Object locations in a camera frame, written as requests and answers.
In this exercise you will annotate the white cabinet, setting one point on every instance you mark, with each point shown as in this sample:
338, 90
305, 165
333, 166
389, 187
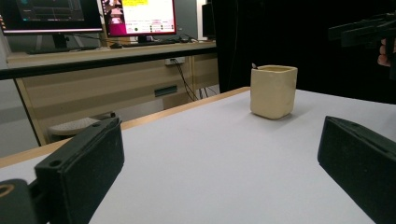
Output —
15, 124

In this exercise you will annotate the dark screen monitor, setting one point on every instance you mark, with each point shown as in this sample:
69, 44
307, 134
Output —
49, 15

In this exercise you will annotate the wooden table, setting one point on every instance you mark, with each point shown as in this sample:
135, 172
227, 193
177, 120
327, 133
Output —
155, 114

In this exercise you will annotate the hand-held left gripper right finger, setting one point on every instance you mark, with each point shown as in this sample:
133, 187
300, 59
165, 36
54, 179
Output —
358, 165

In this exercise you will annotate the black monitor seen edge-on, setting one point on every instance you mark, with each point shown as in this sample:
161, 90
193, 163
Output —
208, 20

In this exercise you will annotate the bright screen monitor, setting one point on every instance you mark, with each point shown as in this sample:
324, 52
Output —
140, 17

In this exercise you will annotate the black makeup brush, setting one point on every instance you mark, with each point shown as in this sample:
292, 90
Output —
254, 65

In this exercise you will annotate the cream square cup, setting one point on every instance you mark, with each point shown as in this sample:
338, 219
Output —
273, 93

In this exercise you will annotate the black curtain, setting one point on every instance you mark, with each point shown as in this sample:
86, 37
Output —
311, 46

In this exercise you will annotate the white table board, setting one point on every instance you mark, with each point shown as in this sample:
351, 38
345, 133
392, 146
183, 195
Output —
218, 171

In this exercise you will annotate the white power socket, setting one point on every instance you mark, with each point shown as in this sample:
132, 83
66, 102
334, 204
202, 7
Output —
175, 61

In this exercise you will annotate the light wooden desk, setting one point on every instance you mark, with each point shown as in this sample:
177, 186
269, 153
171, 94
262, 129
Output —
93, 90

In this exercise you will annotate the black keyboard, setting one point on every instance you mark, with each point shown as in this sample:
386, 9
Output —
62, 49

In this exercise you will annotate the black computer mouse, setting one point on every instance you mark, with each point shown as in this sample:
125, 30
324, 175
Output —
116, 45

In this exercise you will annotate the grey footrest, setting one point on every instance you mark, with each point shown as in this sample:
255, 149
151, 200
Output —
74, 126

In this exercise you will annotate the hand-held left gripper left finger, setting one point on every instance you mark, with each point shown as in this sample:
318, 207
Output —
87, 174

